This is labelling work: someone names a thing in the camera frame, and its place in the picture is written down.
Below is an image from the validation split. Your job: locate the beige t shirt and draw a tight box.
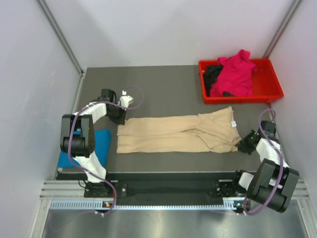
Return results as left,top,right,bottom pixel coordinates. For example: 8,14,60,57
116,107,241,154

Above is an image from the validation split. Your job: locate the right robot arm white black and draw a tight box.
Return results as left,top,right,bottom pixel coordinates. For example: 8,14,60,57
231,120,299,213

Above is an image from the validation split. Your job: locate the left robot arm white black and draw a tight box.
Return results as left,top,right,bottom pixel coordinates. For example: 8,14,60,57
60,89,134,197

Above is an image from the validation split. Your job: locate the folded blue t shirt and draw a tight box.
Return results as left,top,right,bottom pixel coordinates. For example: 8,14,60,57
58,129,111,168

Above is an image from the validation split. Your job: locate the red plastic bin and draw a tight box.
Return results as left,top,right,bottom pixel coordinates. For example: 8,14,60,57
198,59,284,105

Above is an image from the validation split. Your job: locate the pink t shirt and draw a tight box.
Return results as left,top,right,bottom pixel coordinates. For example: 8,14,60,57
210,49,257,97

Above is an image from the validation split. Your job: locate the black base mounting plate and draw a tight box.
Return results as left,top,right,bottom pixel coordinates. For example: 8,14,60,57
83,173,248,199

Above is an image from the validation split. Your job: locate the black t shirt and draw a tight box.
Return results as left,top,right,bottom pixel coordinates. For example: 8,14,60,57
203,65,235,97

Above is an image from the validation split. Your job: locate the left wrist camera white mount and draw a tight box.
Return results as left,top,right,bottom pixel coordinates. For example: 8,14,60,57
119,90,134,108

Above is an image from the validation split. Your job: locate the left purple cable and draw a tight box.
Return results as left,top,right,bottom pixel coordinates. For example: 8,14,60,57
68,85,145,215

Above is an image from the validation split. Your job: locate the aluminium frame rail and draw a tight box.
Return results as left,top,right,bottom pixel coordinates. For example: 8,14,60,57
40,180,85,199

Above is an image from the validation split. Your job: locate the grey slotted cable duct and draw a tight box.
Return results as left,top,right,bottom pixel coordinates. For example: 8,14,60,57
50,197,244,211

